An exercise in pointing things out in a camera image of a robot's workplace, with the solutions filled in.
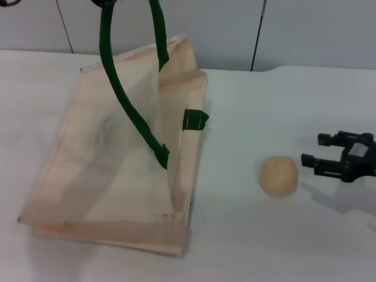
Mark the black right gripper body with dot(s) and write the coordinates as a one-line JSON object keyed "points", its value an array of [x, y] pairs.
{"points": [[361, 158]]}

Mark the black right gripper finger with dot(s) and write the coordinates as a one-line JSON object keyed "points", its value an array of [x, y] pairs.
{"points": [[326, 167], [329, 140]]}

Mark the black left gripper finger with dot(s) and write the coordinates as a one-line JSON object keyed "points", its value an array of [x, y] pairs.
{"points": [[97, 1]]}

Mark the round egg yolk pastry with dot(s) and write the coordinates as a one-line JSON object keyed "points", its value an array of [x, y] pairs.
{"points": [[279, 176]]}

